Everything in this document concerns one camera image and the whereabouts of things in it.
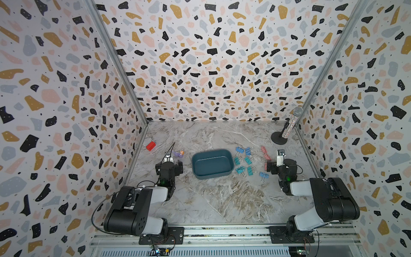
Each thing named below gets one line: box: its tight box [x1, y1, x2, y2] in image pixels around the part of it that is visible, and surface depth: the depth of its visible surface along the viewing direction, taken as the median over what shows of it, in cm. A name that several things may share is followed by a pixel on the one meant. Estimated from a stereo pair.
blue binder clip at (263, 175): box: [259, 171, 270, 183], surface depth 95 cm
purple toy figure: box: [172, 149, 185, 158], surface depth 102 cm
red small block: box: [145, 141, 156, 151], surface depth 108 cm
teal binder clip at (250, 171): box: [247, 165, 254, 177], surface depth 97 cm
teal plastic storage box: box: [191, 149, 235, 180], surface depth 102 cm
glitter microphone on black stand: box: [270, 106, 304, 146], surface depth 102 cm
